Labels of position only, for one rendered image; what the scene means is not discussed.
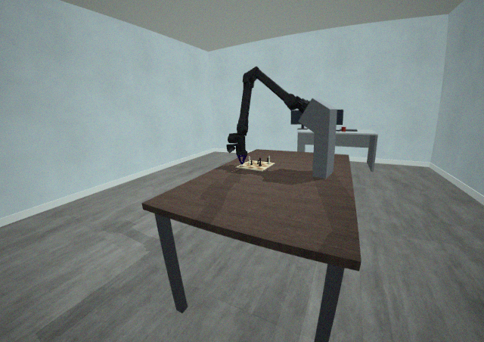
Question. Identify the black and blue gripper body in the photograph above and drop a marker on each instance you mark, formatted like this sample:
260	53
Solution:
244	152

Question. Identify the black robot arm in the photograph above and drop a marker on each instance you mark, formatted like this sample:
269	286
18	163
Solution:
242	127

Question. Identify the brown and cream checkered chessboard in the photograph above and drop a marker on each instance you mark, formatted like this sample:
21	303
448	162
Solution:
255	166

